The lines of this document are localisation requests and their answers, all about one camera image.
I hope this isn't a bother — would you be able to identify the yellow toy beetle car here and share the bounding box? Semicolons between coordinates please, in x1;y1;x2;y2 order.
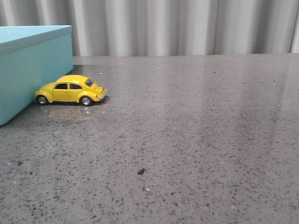
34;75;107;106

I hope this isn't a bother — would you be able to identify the small black debris piece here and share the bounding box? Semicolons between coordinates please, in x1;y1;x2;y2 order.
137;168;145;175

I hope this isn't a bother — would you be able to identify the grey pleated curtain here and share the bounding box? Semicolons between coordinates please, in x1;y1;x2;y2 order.
0;0;299;56

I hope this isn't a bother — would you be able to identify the light blue storage box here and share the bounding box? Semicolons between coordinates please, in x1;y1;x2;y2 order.
0;25;73;125

